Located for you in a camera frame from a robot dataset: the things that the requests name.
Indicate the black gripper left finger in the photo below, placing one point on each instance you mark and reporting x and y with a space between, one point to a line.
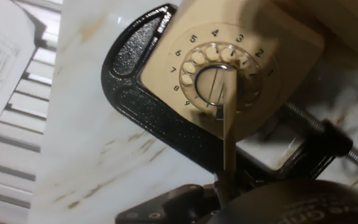
166 205

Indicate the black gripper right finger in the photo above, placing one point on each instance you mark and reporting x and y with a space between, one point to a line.
244 188

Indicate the small wooden stick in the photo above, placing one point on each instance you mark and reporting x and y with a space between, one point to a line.
229 140

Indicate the beige rotary phone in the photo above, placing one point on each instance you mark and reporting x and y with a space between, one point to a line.
166 68

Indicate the black C-clamp with steel screw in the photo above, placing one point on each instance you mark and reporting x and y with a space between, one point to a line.
154 112

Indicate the marble pattern sheet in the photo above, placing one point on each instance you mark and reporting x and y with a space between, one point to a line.
89 124

